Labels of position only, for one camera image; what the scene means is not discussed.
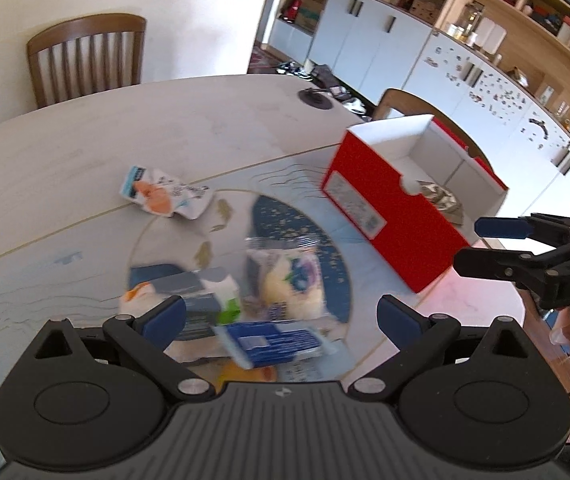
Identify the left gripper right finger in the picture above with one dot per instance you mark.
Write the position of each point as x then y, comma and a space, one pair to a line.
422, 344

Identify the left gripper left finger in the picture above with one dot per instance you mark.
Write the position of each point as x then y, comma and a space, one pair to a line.
143, 342

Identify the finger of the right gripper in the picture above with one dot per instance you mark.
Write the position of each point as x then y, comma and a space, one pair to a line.
495, 264
507, 227

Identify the silver foil snack packet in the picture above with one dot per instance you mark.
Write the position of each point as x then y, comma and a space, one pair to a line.
449, 206

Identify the blue biscuit packet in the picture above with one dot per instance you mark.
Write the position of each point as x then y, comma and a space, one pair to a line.
259, 344

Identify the clear cream bun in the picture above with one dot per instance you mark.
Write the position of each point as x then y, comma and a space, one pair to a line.
288, 282

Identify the white green tissue packet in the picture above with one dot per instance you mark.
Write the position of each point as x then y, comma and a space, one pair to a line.
203, 300

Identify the round blue patterned mat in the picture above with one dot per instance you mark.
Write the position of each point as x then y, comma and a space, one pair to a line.
235, 222

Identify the red and white cardboard box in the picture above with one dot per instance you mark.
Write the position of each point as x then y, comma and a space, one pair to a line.
372, 179

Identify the white orange snack wrapper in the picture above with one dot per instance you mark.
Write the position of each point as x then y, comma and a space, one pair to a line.
163, 195

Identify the pair of sneakers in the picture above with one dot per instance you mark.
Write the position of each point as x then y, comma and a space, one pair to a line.
354, 106

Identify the grey phone stand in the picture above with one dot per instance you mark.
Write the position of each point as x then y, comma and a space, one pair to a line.
315, 98

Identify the brown wooden chair far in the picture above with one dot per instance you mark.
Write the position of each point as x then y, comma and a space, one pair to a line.
87, 55

